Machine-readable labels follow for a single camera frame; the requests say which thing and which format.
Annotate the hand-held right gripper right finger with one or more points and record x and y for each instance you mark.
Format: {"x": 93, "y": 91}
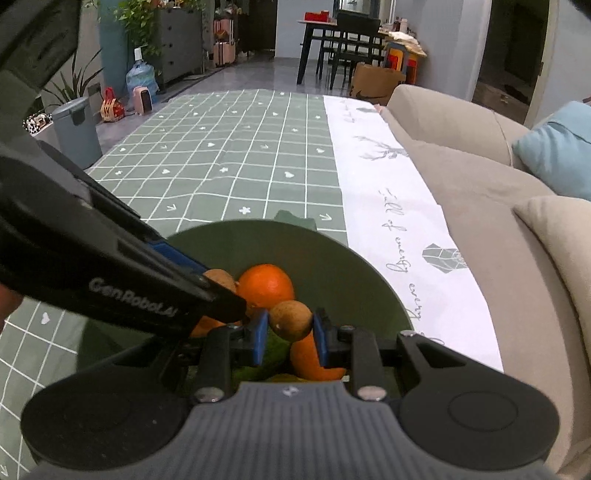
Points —
{"x": 321, "y": 339}

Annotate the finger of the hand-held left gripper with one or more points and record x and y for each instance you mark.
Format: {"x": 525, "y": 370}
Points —
{"x": 178, "y": 256}
{"x": 120, "y": 281}

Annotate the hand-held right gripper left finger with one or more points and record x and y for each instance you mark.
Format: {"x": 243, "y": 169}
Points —
{"x": 259, "y": 339}

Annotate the orange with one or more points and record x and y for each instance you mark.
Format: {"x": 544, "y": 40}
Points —
{"x": 265, "y": 288}
{"x": 311, "y": 362}
{"x": 203, "y": 326}

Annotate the yellow-green round fruit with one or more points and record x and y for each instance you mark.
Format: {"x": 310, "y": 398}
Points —
{"x": 277, "y": 357}

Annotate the brown kiwi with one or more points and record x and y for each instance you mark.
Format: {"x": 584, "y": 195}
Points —
{"x": 221, "y": 280}
{"x": 290, "y": 321}

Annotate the green colander bowl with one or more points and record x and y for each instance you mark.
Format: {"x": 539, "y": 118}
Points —
{"x": 351, "y": 286}

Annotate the long-leaf potted plant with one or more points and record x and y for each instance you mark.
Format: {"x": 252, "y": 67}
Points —
{"x": 74, "y": 85}

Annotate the black and white toy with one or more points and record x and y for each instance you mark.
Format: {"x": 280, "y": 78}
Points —
{"x": 37, "y": 123}

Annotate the grey trash can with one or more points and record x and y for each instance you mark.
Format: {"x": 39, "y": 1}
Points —
{"x": 76, "y": 131}

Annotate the green leafy plant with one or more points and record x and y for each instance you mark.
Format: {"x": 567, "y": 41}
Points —
{"x": 138, "y": 18}

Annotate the blue water bottle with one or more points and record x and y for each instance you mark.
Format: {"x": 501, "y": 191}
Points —
{"x": 142, "y": 76}

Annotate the dark grey dresser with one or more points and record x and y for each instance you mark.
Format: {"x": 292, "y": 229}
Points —
{"x": 180, "y": 41}

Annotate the pink suitcase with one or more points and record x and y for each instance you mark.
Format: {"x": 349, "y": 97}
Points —
{"x": 224, "y": 48}

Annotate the beige sofa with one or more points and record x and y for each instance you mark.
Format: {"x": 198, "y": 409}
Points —
{"x": 475, "y": 194}

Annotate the dark dining chair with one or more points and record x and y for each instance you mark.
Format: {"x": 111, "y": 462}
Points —
{"x": 325, "y": 50}
{"x": 355, "y": 41}

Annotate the dark dining table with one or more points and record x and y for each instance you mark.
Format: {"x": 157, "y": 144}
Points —
{"x": 309, "y": 32}

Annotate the cardboard box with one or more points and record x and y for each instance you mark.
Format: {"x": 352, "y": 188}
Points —
{"x": 374, "y": 83}

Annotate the red box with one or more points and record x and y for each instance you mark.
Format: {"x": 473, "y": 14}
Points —
{"x": 317, "y": 16}

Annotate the coloured plastic stools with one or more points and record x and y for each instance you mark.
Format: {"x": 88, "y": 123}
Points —
{"x": 399, "y": 60}

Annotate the light blue pillow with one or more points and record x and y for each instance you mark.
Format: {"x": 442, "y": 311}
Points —
{"x": 558, "y": 147}

